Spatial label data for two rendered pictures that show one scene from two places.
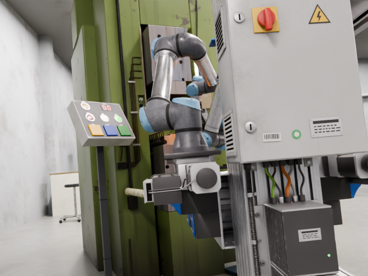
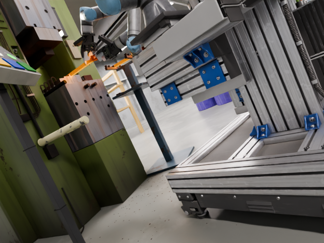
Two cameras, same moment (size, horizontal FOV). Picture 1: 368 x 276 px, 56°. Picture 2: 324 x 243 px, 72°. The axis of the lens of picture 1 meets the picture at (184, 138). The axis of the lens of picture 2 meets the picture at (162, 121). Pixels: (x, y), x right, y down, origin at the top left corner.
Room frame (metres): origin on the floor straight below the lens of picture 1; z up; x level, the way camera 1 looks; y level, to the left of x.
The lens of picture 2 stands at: (0.82, 0.70, 0.54)
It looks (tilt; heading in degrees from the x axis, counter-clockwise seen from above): 5 degrees down; 322
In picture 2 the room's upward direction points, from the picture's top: 25 degrees counter-clockwise
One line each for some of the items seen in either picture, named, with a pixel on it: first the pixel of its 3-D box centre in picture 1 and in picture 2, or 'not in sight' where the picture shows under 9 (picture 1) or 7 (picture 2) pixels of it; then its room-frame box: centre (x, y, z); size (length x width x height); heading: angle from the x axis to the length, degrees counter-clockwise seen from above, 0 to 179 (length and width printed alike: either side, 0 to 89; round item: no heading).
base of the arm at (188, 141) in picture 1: (189, 141); (158, 14); (1.46, -0.02, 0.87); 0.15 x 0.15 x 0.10
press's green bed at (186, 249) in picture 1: (182, 236); (99, 170); (2.66, 0.08, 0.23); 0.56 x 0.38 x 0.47; 23
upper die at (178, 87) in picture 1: (163, 93); (33, 48); (2.63, 0.13, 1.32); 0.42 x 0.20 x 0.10; 23
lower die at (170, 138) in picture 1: (167, 141); (55, 91); (2.63, 0.13, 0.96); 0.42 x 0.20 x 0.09; 23
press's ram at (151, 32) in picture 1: (166, 62); (23, 18); (2.65, 0.09, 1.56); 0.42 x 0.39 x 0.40; 23
